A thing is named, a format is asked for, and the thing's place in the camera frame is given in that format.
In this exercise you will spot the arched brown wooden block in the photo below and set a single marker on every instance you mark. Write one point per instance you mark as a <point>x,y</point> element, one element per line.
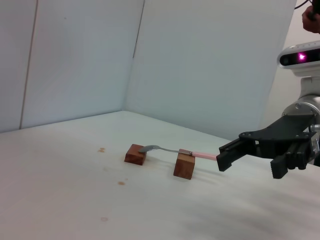
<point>183,167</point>

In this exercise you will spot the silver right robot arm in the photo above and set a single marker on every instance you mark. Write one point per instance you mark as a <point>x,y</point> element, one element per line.
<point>300,106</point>

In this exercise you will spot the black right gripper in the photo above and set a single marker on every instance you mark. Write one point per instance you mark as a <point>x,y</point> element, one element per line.
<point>287,130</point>

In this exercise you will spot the person's hand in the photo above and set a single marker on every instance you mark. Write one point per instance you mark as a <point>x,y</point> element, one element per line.
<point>312,26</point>

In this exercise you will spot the silver robot head camera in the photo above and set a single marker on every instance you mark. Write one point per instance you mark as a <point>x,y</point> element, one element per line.
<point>292,58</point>

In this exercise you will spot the flat brown wooden block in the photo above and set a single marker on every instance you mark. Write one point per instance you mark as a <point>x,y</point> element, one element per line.
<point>135,157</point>

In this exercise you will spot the white robot neck mount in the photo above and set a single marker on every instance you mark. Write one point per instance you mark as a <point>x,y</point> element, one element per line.
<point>310,87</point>

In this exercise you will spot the black handheld device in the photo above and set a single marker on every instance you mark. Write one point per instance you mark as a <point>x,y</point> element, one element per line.
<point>316,7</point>

